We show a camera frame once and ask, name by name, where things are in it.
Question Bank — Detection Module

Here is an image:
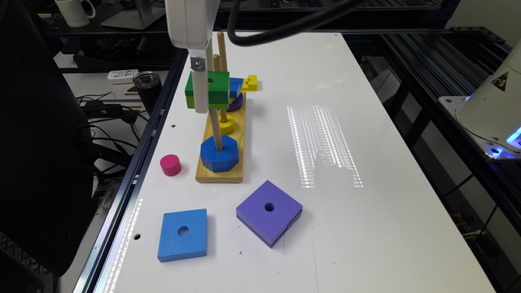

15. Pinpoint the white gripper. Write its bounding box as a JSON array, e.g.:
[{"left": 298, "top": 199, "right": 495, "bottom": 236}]
[{"left": 164, "top": 0, "right": 221, "bottom": 114}]

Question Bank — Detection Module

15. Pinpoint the green square block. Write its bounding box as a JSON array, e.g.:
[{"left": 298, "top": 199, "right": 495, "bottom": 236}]
[{"left": 185, "top": 71, "right": 230, "bottom": 109}]

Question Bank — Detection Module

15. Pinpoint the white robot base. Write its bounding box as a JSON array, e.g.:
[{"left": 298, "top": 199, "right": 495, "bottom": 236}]
[{"left": 438, "top": 45, "right": 520, "bottom": 160}]

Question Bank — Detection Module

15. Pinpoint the small blue square block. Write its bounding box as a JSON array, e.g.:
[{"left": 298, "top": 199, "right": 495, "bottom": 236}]
[{"left": 229, "top": 77, "right": 244, "bottom": 98}]

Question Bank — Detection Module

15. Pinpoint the small yellow block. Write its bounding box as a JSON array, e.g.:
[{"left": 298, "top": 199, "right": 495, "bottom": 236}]
[{"left": 241, "top": 75, "right": 258, "bottom": 91}]

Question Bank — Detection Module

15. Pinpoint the purple round block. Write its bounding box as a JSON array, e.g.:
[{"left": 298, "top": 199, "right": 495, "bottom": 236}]
[{"left": 227, "top": 93, "right": 244, "bottom": 112}]

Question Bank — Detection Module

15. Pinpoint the blue octagon block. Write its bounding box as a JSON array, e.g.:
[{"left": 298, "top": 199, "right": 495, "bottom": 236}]
[{"left": 200, "top": 135, "right": 239, "bottom": 173}]

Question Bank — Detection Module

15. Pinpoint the pink cylinder block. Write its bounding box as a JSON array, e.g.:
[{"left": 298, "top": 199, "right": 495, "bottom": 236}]
[{"left": 160, "top": 155, "right": 182, "bottom": 177}]

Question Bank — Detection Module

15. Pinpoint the large purple square block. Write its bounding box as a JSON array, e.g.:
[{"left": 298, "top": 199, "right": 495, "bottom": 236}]
[{"left": 236, "top": 181, "right": 303, "bottom": 247}]

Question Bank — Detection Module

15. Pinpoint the large blue square block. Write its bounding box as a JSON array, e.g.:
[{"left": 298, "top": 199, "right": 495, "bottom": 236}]
[{"left": 157, "top": 209, "right": 207, "bottom": 262}]

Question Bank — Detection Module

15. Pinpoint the middle wooden peg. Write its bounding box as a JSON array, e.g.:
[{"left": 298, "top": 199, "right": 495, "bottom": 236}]
[{"left": 213, "top": 54, "right": 227, "bottom": 123}]

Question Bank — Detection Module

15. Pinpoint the wooden peg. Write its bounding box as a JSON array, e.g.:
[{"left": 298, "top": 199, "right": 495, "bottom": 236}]
[
  {"left": 209, "top": 109, "right": 224, "bottom": 151},
  {"left": 213, "top": 54, "right": 227, "bottom": 123},
  {"left": 217, "top": 31, "right": 228, "bottom": 72}
]

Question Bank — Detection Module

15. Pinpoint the rear wooden peg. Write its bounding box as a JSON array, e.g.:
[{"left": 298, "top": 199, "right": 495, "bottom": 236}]
[{"left": 217, "top": 31, "right": 228, "bottom": 72}]

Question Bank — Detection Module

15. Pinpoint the black tumbler cup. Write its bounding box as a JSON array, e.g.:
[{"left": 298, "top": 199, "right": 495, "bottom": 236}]
[{"left": 133, "top": 71, "right": 162, "bottom": 114}]

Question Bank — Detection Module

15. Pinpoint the front wooden peg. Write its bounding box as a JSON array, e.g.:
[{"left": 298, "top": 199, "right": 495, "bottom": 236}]
[{"left": 209, "top": 109, "right": 224, "bottom": 151}]

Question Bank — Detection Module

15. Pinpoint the grey monitor stand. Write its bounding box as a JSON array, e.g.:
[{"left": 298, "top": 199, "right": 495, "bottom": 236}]
[{"left": 101, "top": 0, "right": 165, "bottom": 30}]

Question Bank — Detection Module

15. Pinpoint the white remote device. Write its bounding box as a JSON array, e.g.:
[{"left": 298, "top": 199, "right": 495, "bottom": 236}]
[{"left": 107, "top": 69, "right": 139, "bottom": 85}]

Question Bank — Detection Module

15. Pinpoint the wooden peg base board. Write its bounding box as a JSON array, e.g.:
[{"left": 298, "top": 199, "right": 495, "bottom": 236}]
[{"left": 195, "top": 91, "right": 247, "bottom": 183}]

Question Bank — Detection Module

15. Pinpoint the white mug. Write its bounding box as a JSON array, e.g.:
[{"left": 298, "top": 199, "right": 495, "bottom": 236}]
[{"left": 55, "top": 0, "right": 96, "bottom": 28}]

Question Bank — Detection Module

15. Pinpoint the black office chair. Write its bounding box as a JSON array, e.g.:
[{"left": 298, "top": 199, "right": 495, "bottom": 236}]
[{"left": 1, "top": 1, "right": 94, "bottom": 277}]

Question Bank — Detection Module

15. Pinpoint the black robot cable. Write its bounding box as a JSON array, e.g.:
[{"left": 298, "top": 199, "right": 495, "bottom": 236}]
[{"left": 226, "top": 0, "right": 367, "bottom": 47}]

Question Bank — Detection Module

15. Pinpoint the yellow ring block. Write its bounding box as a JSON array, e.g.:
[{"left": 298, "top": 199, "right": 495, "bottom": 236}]
[{"left": 219, "top": 115, "right": 236, "bottom": 134}]

